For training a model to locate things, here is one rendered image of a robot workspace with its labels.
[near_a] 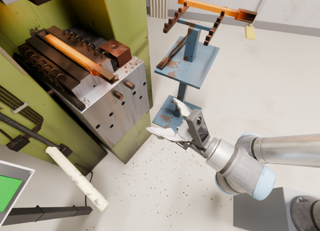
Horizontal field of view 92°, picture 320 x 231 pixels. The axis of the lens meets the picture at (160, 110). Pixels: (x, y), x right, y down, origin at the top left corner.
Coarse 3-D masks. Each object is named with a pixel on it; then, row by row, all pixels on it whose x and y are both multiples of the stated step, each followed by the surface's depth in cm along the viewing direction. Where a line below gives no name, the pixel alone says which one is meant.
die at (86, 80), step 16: (48, 32) 74; (64, 32) 76; (32, 48) 71; (48, 48) 70; (80, 48) 69; (64, 64) 64; (80, 64) 63; (64, 80) 61; (80, 80) 60; (96, 80) 66; (80, 96) 64
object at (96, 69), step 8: (56, 40) 70; (64, 48) 67; (72, 48) 67; (72, 56) 65; (80, 56) 64; (88, 64) 62; (96, 64) 61; (96, 72) 62; (104, 72) 59; (112, 80) 58
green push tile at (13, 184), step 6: (0, 180) 39; (6, 180) 39; (12, 180) 40; (18, 180) 41; (0, 186) 38; (6, 186) 39; (12, 186) 40; (18, 186) 41; (0, 192) 38; (6, 192) 39; (12, 192) 40; (0, 198) 38; (6, 198) 39; (0, 204) 38; (6, 204) 39; (0, 210) 38
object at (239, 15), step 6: (180, 0) 86; (186, 0) 85; (192, 0) 85; (192, 6) 86; (198, 6) 84; (204, 6) 83; (210, 6) 82; (216, 6) 82; (216, 12) 83; (228, 12) 80; (234, 12) 79; (240, 12) 78; (246, 12) 77; (252, 12) 76; (234, 18) 80; (240, 18) 80; (246, 18) 79; (252, 18) 78
